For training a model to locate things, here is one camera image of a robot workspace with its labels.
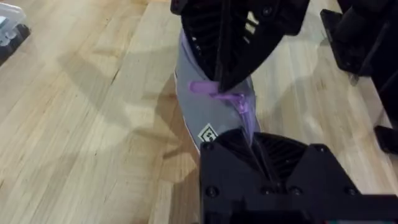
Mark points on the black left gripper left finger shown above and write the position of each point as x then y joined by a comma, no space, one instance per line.
227,174

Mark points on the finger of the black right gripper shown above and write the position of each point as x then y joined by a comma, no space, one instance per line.
202,34
248,46

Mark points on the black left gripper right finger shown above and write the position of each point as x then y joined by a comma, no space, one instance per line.
314,171

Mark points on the grey zip bag purple zip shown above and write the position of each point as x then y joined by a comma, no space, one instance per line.
205,109

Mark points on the clear plastic box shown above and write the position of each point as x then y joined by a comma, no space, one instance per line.
9,25

